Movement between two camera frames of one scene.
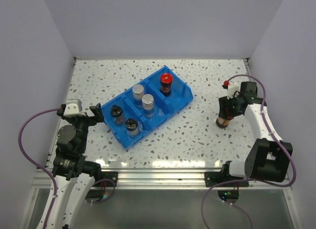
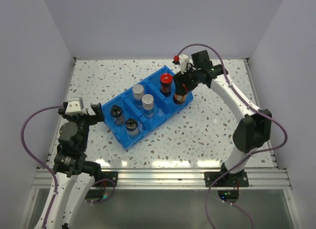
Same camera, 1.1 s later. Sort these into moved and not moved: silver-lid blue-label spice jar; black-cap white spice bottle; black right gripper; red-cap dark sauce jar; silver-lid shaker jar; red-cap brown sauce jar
Moved: red-cap brown sauce jar; black right gripper
Not moved: red-cap dark sauce jar; silver-lid shaker jar; black-cap white spice bottle; silver-lid blue-label spice jar
